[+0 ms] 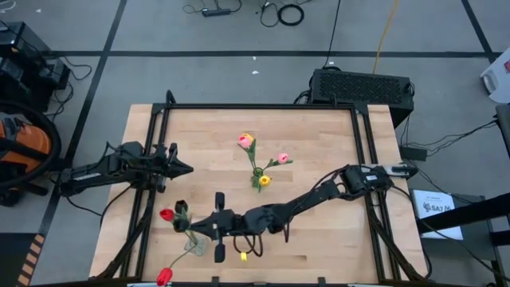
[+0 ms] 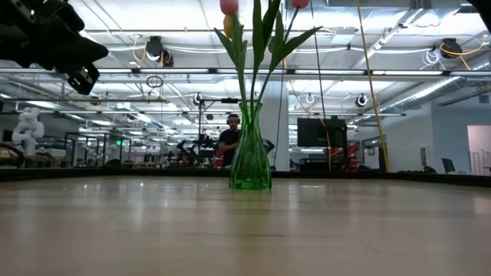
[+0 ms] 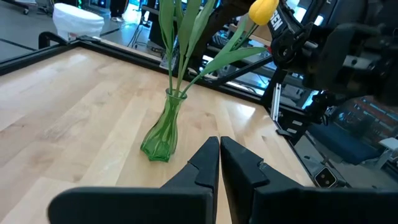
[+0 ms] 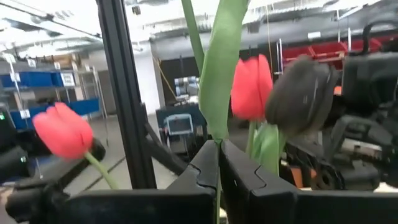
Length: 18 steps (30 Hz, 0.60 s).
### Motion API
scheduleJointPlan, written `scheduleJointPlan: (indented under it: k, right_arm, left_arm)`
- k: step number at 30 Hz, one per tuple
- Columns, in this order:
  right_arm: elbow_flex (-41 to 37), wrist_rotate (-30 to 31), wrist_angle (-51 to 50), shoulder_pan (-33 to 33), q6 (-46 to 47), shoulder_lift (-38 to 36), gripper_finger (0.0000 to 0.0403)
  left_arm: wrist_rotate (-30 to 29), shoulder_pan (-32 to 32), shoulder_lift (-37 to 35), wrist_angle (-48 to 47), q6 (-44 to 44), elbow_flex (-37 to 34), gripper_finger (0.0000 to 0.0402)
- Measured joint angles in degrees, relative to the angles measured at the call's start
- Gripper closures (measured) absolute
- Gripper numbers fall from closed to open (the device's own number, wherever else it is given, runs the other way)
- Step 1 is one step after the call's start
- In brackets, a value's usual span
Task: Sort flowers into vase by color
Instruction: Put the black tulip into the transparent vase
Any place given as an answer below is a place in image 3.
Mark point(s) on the yellow artificial tulip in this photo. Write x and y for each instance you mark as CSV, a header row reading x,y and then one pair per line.
x,y
263,11
167,25

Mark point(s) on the white plastic bucket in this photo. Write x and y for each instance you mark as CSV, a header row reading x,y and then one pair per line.
x,y
77,21

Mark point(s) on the black table frame rim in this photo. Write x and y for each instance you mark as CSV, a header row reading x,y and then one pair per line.
x,y
130,56

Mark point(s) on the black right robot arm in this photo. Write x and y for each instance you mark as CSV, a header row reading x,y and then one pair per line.
x,y
290,46

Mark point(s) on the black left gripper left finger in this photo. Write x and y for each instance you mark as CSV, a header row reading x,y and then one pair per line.
x,y
140,205

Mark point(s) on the black frame post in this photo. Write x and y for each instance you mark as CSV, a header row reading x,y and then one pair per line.
x,y
269,90

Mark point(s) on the green glass vase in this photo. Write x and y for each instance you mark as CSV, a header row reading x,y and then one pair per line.
x,y
163,137

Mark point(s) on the black diagonal frame strut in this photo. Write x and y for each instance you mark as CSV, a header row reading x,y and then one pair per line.
x,y
245,70

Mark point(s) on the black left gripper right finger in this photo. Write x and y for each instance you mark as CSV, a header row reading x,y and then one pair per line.
x,y
311,207

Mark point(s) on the pink artificial tulip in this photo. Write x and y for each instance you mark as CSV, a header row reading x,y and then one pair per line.
x,y
189,25

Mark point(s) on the silver aluminium extrusion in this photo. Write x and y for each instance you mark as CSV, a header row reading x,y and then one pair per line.
x,y
276,102

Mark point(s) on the table-level camera box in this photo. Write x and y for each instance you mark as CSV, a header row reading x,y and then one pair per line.
x,y
325,178

